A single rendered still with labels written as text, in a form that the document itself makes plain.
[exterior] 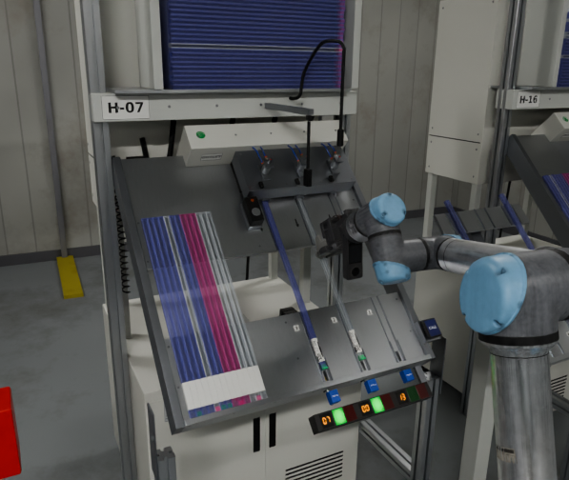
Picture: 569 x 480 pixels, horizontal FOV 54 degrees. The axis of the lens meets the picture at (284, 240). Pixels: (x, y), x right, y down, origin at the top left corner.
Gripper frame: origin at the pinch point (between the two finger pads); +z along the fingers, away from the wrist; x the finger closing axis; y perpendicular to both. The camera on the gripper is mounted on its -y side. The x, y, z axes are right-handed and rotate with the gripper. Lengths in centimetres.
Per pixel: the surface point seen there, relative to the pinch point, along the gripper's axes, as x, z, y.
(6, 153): 73, 279, 162
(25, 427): 80, 137, -26
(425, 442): -22, 8, -55
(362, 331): -3.6, -4.1, -21.9
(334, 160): -10.0, -2.3, 26.8
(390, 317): -13.4, -3.6, -19.9
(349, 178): -15.1, 0.1, 21.8
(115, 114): 48, 1, 45
